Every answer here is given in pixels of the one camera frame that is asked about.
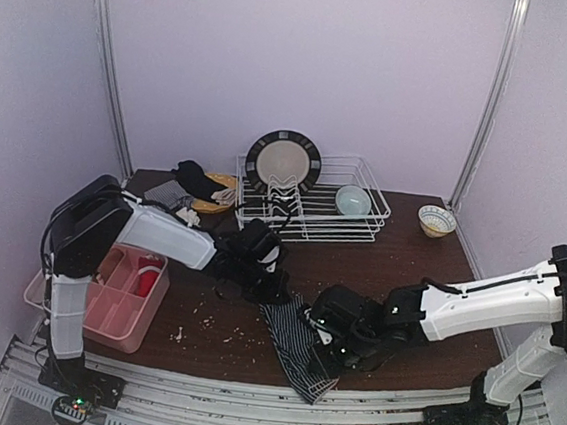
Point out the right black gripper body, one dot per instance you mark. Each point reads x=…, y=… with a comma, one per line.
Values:
x=323, y=356

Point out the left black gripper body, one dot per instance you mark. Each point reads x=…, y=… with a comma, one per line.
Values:
x=266, y=287

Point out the striped navy underwear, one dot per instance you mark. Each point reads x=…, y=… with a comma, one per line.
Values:
x=292, y=339

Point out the red white-trimmed underwear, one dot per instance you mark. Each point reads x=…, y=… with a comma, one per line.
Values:
x=148, y=271

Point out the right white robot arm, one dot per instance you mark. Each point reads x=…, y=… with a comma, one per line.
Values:
x=428, y=312

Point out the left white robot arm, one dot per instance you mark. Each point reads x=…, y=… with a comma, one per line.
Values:
x=82, y=230

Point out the grey striped underwear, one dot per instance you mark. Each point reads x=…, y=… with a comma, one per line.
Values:
x=171, y=194

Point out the white cream sock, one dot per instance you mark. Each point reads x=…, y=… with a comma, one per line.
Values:
x=224, y=197

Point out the grey sock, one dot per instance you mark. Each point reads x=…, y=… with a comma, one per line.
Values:
x=189, y=216

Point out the black sock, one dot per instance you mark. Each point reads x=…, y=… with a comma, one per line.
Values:
x=191, y=177

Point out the black rimmed grey plate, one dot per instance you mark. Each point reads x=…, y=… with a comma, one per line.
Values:
x=284, y=156

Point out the light blue bowl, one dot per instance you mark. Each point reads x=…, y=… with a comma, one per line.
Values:
x=351, y=200

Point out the pink plastic organizer box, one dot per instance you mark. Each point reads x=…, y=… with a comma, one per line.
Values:
x=115, y=316

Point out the patterned white yellow bowl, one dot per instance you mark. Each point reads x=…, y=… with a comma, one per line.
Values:
x=436, y=222

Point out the white wire dish rack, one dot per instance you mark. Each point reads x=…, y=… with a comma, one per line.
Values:
x=297, y=215

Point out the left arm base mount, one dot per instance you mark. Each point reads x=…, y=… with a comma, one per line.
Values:
x=82, y=399

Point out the left metal frame post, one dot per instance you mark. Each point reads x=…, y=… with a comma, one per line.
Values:
x=112, y=87

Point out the metal frame post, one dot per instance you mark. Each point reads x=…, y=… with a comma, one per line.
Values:
x=514, y=31
x=112, y=87

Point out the right metal frame post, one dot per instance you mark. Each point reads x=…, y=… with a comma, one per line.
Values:
x=514, y=31

